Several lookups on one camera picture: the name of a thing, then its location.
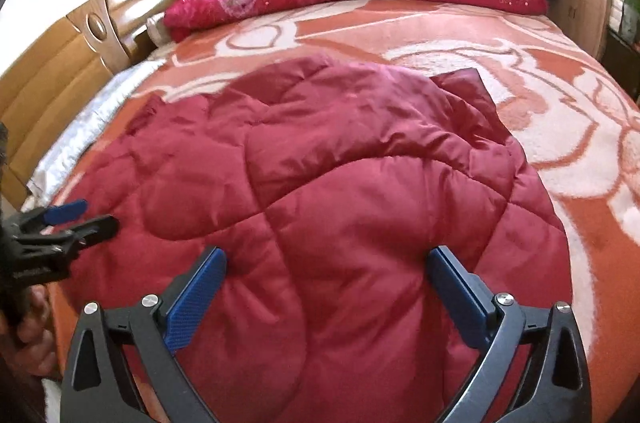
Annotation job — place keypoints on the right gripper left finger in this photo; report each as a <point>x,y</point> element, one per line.
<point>98,385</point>

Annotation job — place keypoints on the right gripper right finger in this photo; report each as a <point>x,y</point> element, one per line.
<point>554,385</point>

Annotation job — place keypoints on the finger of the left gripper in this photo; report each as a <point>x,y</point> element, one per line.
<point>35,220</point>
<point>73,238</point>

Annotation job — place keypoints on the red quilted puffer jacket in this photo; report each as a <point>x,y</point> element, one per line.
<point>326,182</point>

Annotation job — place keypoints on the person's left hand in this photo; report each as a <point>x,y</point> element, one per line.
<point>30,349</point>

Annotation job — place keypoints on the wooden headboard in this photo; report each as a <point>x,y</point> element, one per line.
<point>48,85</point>

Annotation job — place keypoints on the white checked pillow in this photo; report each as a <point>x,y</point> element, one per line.
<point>59,161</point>

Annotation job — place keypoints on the orange white floral blanket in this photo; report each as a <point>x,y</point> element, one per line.
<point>578,130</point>

